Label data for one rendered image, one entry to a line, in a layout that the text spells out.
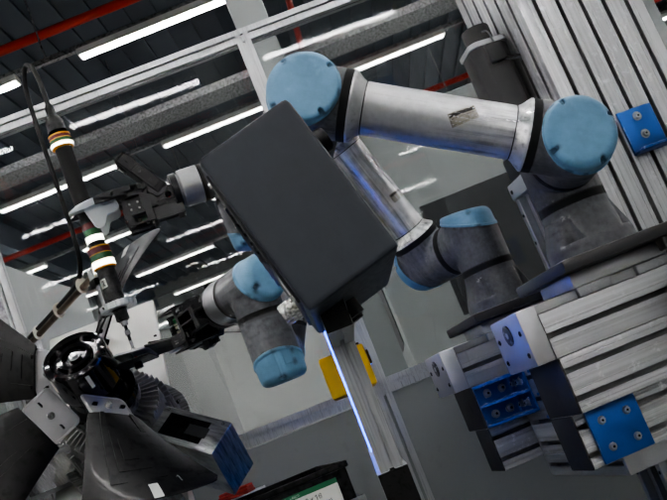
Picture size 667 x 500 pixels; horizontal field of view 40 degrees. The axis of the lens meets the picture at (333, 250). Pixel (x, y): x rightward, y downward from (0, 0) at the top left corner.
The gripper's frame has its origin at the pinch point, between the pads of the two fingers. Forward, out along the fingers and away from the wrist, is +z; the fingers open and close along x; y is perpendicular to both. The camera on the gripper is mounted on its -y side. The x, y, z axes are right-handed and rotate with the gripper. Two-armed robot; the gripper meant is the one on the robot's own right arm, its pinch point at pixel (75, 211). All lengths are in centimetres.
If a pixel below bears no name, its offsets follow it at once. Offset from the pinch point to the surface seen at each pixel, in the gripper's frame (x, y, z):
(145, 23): 566, -328, -88
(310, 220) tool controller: -88, 37, -24
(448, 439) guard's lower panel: 60, 69, -68
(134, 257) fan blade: 10.3, 9.6, -7.7
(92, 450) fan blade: -17.2, 45.2, 9.1
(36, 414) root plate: -1.6, 34.4, 17.9
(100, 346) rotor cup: -5.2, 27.3, 3.3
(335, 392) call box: 16, 49, -37
